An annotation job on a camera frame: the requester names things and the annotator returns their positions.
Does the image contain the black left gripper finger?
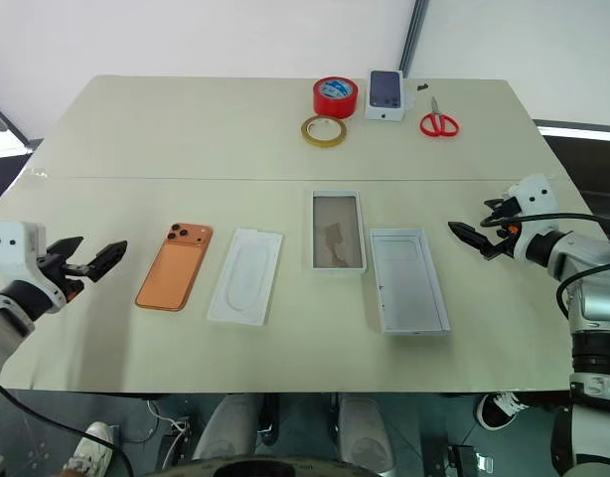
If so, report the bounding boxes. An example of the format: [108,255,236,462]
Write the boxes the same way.
[84,239,129,284]
[46,236,85,264]

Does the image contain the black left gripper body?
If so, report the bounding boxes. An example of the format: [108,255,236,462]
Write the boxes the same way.
[36,252,94,302]

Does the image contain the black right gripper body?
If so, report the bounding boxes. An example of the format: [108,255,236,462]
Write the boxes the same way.
[487,198,524,260]

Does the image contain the white phone box lid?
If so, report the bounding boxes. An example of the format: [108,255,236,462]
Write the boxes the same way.
[368,227,452,337]

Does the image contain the white phone box base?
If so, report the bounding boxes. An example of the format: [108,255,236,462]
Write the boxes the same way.
[311,189,369,275]

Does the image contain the closed phone box, dark print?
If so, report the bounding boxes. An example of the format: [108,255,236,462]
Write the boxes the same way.
[364,69,416,122]

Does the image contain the orange smartphone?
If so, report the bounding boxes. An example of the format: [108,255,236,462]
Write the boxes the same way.
[134,221,215,313]

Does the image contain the dark side table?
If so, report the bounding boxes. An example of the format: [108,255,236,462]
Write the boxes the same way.
[532,117,610,220]

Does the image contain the black and white stand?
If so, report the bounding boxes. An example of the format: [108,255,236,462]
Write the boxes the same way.
[0,95,34,161]

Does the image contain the white paper insert tray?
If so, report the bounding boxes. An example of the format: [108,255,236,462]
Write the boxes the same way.
[206,227,284,328]

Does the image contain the black and white sneaker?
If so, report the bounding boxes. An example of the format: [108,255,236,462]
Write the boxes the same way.
[475,391,531,431]

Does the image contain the yellow tape roll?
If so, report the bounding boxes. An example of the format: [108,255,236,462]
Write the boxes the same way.
[299,114,348,149]

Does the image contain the red tape roll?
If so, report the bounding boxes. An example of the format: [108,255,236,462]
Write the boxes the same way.
[312,76,359,120]

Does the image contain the grey rounded leg cover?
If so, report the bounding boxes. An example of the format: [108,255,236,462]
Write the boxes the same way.
[191,395,262,462]
[336,393,396,473]

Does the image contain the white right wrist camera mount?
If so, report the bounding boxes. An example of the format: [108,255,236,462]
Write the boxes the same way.
[502,173,560,261]

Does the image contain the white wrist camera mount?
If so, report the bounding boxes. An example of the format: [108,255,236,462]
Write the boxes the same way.
[502,173,560,261]
[0,221,63,305]

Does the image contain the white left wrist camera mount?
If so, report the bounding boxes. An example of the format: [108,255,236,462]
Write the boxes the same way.
[0,221,63,305]

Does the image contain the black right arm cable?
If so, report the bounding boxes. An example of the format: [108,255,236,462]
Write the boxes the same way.
[478,210,610,320]

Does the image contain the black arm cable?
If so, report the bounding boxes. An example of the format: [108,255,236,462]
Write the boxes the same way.
[478,210,610,320]
[0,385,137,477]

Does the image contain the red handled scissors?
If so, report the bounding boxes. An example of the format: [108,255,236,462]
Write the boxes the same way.
[418,95,461,138]

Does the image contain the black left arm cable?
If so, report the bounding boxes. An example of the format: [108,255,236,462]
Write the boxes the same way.
[0,385,137,477]

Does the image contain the white cable with plug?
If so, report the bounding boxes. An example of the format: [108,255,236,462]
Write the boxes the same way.
[144,397,193,472]

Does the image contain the grey wall post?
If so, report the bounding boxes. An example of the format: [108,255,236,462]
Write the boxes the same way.
[397,0,431,79]

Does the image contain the black table leg post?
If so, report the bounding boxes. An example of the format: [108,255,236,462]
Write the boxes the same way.
[257,395,282,447]

